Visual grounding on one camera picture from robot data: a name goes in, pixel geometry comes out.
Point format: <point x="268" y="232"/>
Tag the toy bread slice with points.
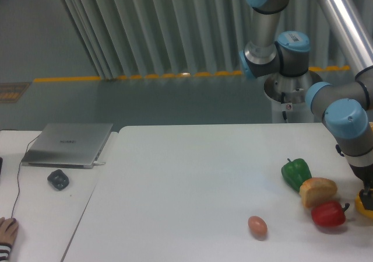
<point x="316" y="190"/>

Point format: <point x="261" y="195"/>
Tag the pleated grey curtain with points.
<point x="145" y="37"/>

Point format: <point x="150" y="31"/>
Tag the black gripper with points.
<point x="365" y="174"/>

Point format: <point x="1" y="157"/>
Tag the silver closed laptop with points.
<point x="68" y="145"/>

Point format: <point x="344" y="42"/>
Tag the yellow toy bell pepper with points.
<point x="360" y="208"/>

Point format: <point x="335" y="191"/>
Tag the white laptop plug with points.
<point x="98" y="163"/>

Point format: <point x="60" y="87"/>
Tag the black device at left edge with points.
<point x="1" y="163"/>

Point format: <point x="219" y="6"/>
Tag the green toy bell pepper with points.
<point x="295" y="173"/>

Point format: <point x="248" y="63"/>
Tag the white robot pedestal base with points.
<point x="291" y="110"/>

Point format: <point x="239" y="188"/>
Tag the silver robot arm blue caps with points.
<point x="318" y="52"/>

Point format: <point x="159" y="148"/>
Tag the brown toy egg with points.
<point x="257" y="227"/>

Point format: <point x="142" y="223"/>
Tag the person's hand on mouse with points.
<point x="9" y="229"/>

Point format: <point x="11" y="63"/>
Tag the small black plastic gadget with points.
<point x="58" y="179"/>

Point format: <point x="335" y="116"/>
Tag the red toy bell pepper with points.
<point x="329" y="214"/>

